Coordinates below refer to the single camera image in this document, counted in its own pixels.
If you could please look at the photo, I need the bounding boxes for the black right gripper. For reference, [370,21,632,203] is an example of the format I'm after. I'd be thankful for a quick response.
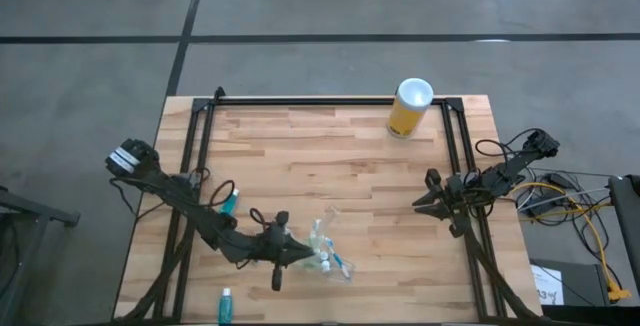
[412,167,482,240]

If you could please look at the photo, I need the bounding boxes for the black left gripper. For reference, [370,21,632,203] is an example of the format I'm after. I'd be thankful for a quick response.
[251,210,317,292]

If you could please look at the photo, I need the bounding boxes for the clear acrylic organizer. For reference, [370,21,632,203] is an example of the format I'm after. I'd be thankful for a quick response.
[292,204,356,286]

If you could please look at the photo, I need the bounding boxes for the yellow wipes canister white lid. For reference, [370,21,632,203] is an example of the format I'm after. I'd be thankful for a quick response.
[385,76,435,140]

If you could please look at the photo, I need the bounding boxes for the black power brick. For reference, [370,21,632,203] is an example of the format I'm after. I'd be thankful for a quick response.
[547,173,576,190]

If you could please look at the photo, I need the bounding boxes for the white paper sheet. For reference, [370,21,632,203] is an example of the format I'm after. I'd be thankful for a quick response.
[530,264,565,306]

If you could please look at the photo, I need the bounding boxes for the dark grey box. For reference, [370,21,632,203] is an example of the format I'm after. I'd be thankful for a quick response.
[528,257,611,308]

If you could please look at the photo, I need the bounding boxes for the black cart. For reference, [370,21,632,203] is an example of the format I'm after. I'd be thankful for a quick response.
[607,174,640,287]

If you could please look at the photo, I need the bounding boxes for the black floor tape strip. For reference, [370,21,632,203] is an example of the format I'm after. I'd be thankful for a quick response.
[164,0,210,98]
[0,32,640,45]

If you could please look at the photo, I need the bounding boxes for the grey metal stand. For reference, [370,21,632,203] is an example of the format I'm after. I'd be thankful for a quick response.
[0,185,81,326]

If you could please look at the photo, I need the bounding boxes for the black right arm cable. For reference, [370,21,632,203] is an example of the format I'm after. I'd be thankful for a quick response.
[462,128,541,187]

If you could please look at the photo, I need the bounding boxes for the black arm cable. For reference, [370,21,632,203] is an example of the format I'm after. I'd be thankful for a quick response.
[108,165,271,272]
[462,128,541,187]

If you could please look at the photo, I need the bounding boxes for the black floor cable bundle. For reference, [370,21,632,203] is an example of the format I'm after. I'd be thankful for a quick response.
[514,168,619,290]

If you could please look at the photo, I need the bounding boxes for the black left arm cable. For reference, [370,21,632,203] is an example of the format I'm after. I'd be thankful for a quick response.
[108,165,271,272]

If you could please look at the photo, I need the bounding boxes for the grey floor cable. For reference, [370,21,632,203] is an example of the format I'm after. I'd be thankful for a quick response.
[518,188,610,212]

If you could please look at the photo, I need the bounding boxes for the yellow floor cable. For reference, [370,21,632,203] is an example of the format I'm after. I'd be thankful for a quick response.
[512,180,632,302]

